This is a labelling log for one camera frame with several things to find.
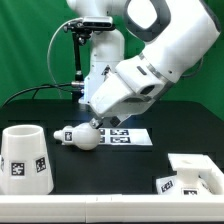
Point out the white L-shaped table fence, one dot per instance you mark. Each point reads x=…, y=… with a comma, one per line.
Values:
x=119, y=208

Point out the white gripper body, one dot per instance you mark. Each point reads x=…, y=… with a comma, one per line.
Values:
x=108, y=100

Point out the white conical lamp shade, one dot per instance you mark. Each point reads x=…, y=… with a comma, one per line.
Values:
x=24, y=162

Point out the white marker sheet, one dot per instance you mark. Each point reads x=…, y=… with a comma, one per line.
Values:
x=113, y=136

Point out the white lamp bulb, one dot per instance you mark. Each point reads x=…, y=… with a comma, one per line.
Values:
x=82, y=136

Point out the white lamp base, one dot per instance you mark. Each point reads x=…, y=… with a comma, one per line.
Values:
x=186, y=181

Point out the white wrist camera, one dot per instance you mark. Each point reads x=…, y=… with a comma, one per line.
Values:
x=149, y=96

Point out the camera on black stand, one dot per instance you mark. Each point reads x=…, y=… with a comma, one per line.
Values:
x=82, y=29

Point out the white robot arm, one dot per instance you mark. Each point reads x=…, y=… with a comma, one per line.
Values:
x=140, y=48

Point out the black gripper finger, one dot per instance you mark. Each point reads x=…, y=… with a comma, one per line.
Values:
x=95, y=123

